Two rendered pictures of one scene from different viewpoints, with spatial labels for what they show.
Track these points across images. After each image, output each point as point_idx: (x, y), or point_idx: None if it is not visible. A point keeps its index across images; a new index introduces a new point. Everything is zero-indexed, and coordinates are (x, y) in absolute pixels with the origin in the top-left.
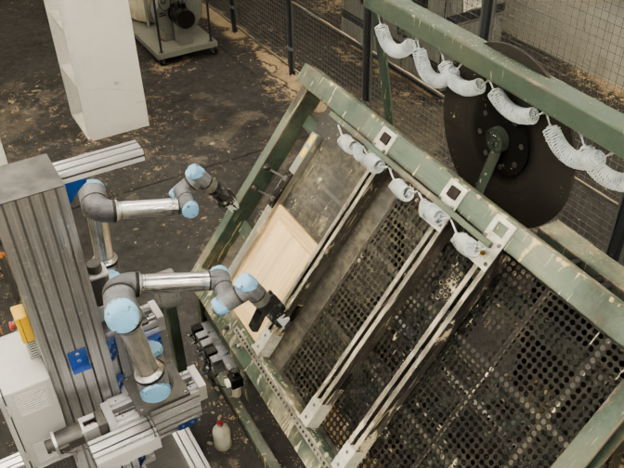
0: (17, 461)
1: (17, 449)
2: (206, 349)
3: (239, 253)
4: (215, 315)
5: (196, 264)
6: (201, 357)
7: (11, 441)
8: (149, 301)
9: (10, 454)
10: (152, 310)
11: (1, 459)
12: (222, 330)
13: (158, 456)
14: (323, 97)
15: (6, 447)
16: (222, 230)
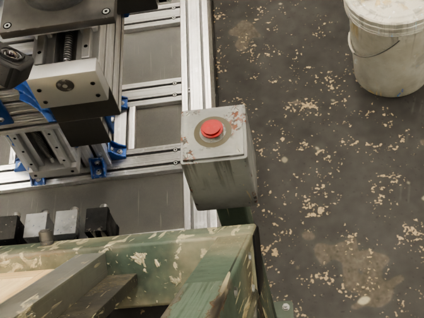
0: (191, 23)
1: (282, 58)
2: (12, 218)
3: (56, 282)
4: (52, 243)
5: (245, 233)
6: (17, 214)
7: (303, 52)
8: (95, 60)
9: (277, 50)
10: (58, 62)
11: (274, 40)
12: (2, 247)
13: (81, 207)
14: None
15: (295, 45)
16: (198, 264)
